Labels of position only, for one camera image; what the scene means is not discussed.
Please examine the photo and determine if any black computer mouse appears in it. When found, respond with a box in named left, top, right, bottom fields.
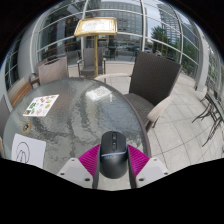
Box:
left=98, top=130, right=130, bottom=180

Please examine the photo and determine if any brass table hole ring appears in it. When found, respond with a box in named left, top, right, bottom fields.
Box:
left=21, top=120, right=34, bottom=136

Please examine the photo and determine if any dark wicker chair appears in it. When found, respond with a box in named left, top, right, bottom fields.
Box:
left=76, top=46, right=107, bottom=79
left=28, top=55, right=70, bottom=89
left=94, top=50, right=183, bottom=132
left=0, top=94, right=12, bottom=138

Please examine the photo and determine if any printed picture menu card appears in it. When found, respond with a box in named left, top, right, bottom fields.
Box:
left=22, top=93, right=60, bottom=118

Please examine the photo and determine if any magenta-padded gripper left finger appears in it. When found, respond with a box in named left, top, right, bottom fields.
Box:
left=56, top=143, right=101, bottom=190

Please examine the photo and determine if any white mouse pad, circle print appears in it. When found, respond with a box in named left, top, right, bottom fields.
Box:
left=11, top=132, right=47, bottom=170

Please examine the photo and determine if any black metal chair group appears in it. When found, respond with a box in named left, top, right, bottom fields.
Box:
left=191, top=78, right=224, bottom=148

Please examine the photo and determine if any gold-framed menu stand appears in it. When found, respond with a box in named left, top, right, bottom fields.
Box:
left=73, top=17, right=119, bottom=78

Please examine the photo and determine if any wooden slat bench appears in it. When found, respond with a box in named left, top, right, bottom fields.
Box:
left=7, top=77, right=33, bottom=108

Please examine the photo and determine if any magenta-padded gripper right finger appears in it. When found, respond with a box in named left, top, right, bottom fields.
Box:
left=127, top=144, right=171, bottom=190

